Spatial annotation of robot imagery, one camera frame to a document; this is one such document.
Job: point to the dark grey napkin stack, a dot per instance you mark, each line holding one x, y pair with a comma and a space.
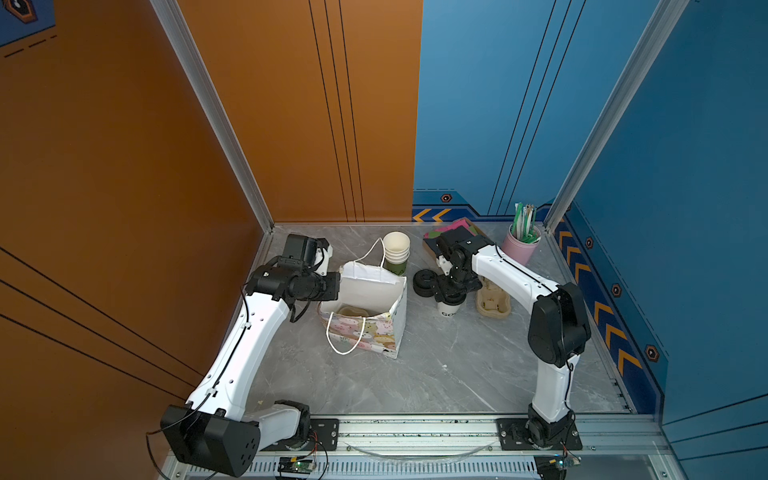
433, 248

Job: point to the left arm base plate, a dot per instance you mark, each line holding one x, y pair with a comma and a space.
322, 430

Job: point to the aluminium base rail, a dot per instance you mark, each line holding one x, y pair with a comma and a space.
466, 446

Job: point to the pink napkin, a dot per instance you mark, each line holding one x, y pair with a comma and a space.
458, 224

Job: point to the stack of black lids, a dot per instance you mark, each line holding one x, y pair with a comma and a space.
425, 282

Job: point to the brown cardboard napkin tray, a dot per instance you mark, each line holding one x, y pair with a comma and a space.
461, 236

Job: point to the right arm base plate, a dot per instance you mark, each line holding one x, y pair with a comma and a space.
527, 434

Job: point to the green circuit board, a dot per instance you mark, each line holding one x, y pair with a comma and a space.
295, 468

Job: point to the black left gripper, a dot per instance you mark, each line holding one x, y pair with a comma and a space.
332, 290

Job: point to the small circuit board right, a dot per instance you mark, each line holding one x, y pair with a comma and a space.
555, 467

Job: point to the white paper coffee cup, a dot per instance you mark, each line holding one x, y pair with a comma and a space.
447, 310

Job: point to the beige pulp cup carrier stack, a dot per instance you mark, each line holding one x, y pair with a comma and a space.
492, 301

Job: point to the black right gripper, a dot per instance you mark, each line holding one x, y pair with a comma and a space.
444, 289

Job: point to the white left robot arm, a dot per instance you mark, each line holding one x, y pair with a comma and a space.
210, 431

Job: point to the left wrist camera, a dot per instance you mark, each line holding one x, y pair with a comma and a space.
322, 256

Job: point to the pink metal bucket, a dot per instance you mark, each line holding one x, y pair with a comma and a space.
518, 250

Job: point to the patterned paper gift bag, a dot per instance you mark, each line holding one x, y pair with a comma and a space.
371, 309

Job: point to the stack of paper cups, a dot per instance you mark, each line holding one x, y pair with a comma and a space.
396, 247

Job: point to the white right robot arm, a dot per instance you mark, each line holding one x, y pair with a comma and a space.
558, 329

